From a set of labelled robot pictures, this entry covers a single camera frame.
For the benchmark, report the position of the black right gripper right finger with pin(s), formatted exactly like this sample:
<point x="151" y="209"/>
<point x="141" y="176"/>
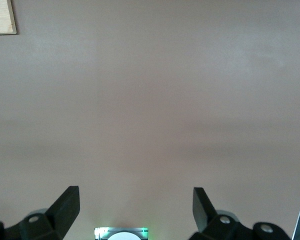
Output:
<point x="212" y="225"/>

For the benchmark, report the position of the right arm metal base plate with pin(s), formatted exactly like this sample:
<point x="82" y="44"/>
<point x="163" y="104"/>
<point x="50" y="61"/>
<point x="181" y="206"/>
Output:
<point x="100" y="231"/>

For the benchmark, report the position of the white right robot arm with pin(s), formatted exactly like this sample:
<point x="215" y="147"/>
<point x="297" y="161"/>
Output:
<point x="125" y="236"/>

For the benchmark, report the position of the wooden cutting board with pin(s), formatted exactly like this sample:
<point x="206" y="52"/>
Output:
<point x="1" y="15"/>

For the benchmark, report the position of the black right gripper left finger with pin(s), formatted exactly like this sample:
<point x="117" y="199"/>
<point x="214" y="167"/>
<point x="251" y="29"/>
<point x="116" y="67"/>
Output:
<point x="60" y="215"/>

